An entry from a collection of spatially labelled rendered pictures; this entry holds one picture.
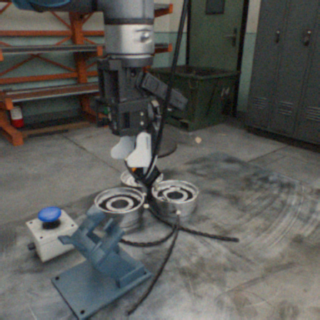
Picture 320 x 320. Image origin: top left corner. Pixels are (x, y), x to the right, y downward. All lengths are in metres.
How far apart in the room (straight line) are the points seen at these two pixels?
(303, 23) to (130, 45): 3.05
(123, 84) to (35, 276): 0.34
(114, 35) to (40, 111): 4.06
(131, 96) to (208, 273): 0.32
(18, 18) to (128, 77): 3.92
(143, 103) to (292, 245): 0.38
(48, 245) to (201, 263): 0.27
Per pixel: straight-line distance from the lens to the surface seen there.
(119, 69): 0.47
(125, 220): 0.62
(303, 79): 3.43
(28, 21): 4.41
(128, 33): 0.47
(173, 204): 0.64
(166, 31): 5.47
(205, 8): 4.89
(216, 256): 0.57
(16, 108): 4.25
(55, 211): 0.58
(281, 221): 0.70
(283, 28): 3.55
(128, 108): 0.47
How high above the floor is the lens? 1.17
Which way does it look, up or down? 25 degrees down
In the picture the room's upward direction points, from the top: straight up
